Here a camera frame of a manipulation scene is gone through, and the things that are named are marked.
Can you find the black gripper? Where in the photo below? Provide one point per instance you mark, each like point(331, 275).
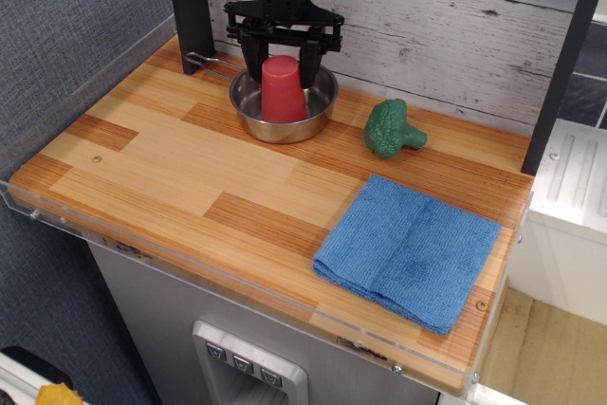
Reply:
point(255, 23)

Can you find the red plastic cup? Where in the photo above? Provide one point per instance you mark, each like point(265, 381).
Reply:
point(283, 98)

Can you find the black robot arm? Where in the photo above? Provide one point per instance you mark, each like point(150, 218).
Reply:
point(256, 24)

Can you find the blue folded napkin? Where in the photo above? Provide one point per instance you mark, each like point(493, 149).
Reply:
point(413, 254)

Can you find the green toy broccoli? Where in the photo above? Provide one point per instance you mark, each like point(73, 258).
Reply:
point(388, 130)

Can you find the silver toy fridge cabinet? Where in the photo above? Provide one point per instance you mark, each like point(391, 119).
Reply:
point(160, 309)

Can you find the silver dispenser panel with buttons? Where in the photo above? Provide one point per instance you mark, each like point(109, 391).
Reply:
point(239, 372)

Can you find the white toy sink unit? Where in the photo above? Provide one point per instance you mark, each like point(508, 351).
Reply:
point(560, 256)

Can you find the yellow black object at corner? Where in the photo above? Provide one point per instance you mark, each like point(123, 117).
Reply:
point(53, 394)

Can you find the steel pot with handle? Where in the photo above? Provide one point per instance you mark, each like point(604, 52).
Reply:
point(246, 95)

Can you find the black left frame post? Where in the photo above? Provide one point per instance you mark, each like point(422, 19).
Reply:
point(194, 30)

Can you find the black frame post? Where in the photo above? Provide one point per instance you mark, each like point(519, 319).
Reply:
point(194, 30)
point(572, 45)

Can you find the black right frame post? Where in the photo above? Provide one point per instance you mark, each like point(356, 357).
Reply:
point(572, 45)

